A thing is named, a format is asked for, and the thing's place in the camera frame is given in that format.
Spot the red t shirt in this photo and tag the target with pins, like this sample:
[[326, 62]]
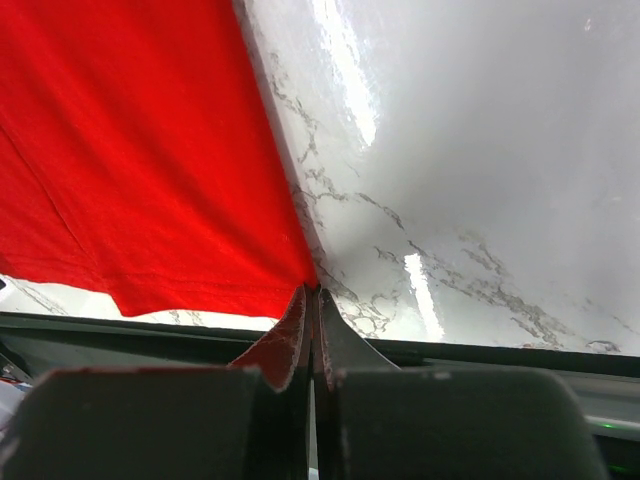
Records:
[[137, 159]]

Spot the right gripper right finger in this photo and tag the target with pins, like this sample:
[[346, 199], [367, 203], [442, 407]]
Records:
[[337, 347]]

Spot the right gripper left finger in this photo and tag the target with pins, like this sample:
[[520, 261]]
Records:
[[279, 352]]

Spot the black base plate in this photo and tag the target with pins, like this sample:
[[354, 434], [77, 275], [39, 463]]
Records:
[[216, 345]]

